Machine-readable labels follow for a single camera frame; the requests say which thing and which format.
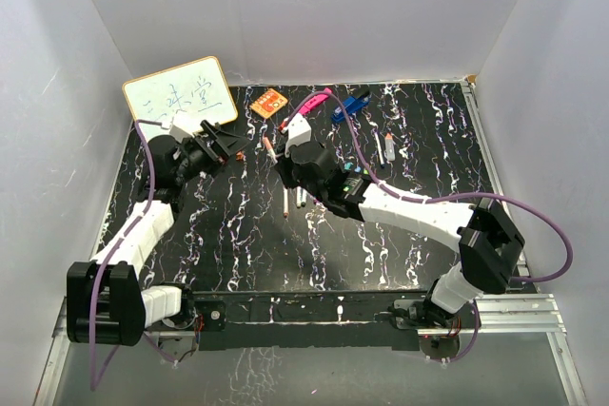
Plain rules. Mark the thick orange highlighter pen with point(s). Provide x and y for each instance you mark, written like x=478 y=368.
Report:
x=389 y=147

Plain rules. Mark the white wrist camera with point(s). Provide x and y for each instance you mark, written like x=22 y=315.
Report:
x=297 y=132
x=180 y=126

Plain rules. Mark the red orange marker pen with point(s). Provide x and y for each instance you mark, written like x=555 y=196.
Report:
x=270 y=150

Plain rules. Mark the blue stapler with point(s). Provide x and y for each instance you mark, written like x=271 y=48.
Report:
x=352 y=104

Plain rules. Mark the small whiteboard with writing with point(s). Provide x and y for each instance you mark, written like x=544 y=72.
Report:
x=198 y=89

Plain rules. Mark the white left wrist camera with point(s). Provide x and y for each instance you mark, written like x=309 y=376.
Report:
x=180 y=126

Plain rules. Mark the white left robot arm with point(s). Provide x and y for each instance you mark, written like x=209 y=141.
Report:
x=105 y=303

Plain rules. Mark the yellow orange marker pen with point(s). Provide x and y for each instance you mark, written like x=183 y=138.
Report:
x=285 y=202

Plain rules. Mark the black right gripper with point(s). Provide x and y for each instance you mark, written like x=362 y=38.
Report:
x=284 y=164

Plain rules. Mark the pink clip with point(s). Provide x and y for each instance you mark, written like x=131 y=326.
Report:
x=314 y=102

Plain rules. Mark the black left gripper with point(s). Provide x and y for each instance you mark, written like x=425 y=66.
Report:
x=224 y=145

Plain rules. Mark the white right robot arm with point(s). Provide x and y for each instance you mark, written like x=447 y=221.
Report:
x=484 y=236

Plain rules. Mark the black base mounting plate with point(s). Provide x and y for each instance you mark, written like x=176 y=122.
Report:
x=220 y=321

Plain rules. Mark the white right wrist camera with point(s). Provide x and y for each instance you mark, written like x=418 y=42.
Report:
x=297 y=132

